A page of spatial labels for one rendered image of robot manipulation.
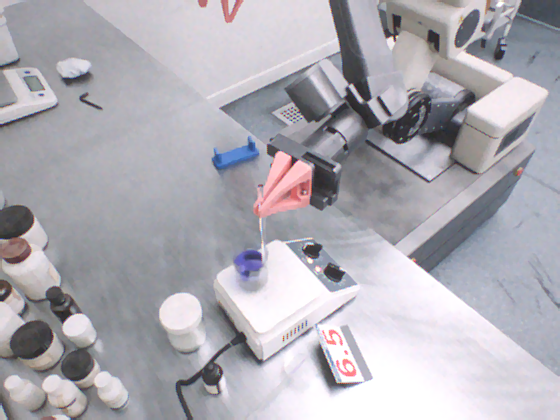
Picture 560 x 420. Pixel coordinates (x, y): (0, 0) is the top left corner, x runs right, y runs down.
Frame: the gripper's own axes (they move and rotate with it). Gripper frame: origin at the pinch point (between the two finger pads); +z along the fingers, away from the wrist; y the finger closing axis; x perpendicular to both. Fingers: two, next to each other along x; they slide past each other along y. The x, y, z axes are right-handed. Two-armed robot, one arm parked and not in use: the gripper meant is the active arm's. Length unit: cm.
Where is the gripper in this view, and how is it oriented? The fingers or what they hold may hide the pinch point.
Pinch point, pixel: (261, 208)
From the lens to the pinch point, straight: 52.2
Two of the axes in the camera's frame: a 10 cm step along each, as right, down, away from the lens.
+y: 7.8, 4.7, -4.1
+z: -6.2, 5.9, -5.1
